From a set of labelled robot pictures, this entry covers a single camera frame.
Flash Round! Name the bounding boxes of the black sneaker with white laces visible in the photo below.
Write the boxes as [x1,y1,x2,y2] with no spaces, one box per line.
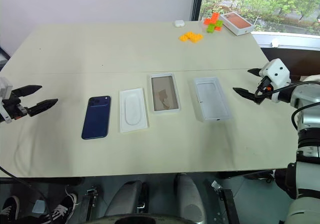
[39,192,79,224]
[0,196,21,224]

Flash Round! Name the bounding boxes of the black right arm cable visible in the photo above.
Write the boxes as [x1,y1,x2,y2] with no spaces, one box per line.
[254,80,320,135]

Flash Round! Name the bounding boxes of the white phone box base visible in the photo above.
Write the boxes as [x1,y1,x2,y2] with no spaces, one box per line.
[149,72,182,116]

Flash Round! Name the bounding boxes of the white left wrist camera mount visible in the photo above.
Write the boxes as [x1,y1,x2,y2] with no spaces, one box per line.
[0,76,14,124]

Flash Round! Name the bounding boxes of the green building block piece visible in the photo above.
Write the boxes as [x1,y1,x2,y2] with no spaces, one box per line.
[206,19,224,33]

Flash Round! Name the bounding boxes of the orange building block piece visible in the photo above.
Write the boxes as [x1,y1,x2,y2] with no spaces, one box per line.
[203,12,221,25]

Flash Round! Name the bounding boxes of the white window sill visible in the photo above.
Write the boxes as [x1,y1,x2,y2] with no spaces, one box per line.
[250,30,320,51]

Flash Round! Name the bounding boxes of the thin black cable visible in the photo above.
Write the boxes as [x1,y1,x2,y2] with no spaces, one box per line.
[0,166,55,224]

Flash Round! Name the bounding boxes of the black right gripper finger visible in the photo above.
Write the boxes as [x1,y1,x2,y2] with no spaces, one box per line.
[232,87,257,103]
[247,68,262,79]

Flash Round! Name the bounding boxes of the white paper insert tray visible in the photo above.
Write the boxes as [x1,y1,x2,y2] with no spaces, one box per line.
[118,87,151,134]

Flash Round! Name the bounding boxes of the dark brown furniture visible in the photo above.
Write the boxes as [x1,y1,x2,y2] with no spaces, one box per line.
[259,46,320,78]

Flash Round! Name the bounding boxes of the grey rounded shape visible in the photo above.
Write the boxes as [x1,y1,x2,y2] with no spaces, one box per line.
[174,173,207,224]
[104,179,144,218]

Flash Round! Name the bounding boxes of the white paper sheet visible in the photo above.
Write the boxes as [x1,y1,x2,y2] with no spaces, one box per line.
[32,200,47,214]

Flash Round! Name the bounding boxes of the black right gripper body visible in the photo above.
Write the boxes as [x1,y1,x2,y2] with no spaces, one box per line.
[252,76,273,105]

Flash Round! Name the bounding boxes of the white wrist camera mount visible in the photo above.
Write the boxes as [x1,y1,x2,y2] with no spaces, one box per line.
[0,76,14,124]
[258,58,292,102]

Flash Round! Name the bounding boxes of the dark blue smartphone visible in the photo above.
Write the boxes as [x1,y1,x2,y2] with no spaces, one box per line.
[81,95,112,140]

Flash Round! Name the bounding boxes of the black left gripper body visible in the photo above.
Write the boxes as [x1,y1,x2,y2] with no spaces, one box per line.
[1,90,29,121]

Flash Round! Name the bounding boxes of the yellow building block piece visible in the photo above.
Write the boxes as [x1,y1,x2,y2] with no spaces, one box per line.
[178,31,204,44]

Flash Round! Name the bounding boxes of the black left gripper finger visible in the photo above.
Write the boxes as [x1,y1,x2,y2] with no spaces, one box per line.
[11,84,43,99]
[25,98,59,117]

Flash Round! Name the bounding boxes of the white box with orange picture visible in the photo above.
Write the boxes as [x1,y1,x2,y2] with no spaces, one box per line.
[219,11,255,36]

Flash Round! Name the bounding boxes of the black strap with metal bracket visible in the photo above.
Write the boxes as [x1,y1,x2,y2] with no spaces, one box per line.
[79,184,99,221]
[203,179,241,224]

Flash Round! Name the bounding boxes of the black window frame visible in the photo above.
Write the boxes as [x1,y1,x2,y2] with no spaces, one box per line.
[190,0,203,21]

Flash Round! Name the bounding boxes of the white phone box lid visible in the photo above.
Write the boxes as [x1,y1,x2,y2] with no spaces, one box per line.
[192,76,232,123]

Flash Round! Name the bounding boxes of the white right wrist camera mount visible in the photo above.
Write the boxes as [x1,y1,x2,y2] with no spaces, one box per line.
[258,58,292,102]

